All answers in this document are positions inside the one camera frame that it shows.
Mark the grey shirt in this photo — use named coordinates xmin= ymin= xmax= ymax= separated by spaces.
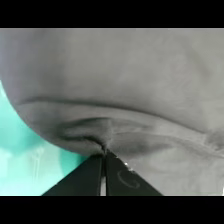
xmin=0 ymin=27 xmax=224 ymax=197

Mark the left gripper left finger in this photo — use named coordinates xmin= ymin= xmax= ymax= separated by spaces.
xmin=42 ymin=153 xmax=104 ymax=197

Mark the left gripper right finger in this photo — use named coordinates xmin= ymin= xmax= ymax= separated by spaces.
xmin=105 ymin=150 xmax=164 ymax=197

